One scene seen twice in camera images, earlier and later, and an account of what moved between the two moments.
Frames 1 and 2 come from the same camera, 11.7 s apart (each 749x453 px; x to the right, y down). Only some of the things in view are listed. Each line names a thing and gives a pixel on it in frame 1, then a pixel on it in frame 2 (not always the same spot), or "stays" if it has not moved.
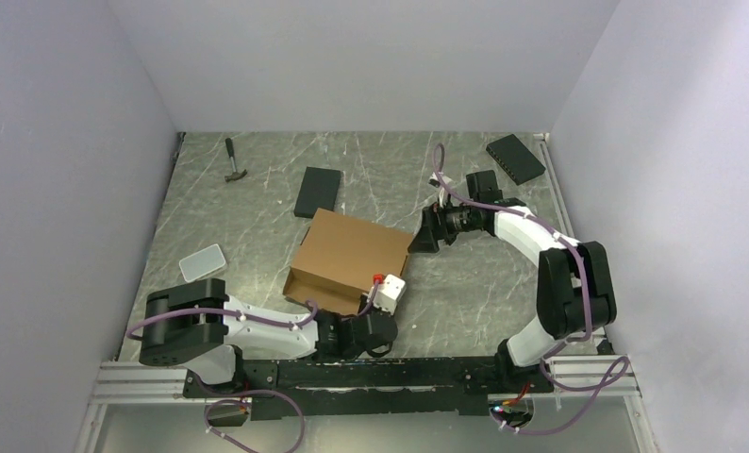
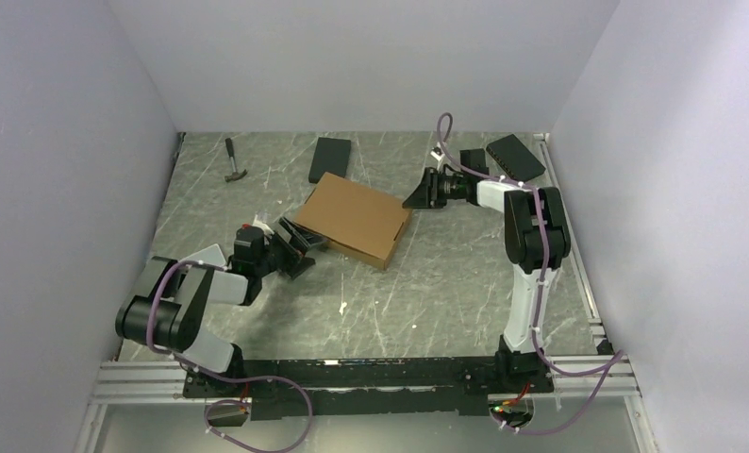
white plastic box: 202,262 stays
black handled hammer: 236,175 stays
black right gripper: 434,226 → 426,194
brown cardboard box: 338,258 → 360,222
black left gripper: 376,309 → 302,239
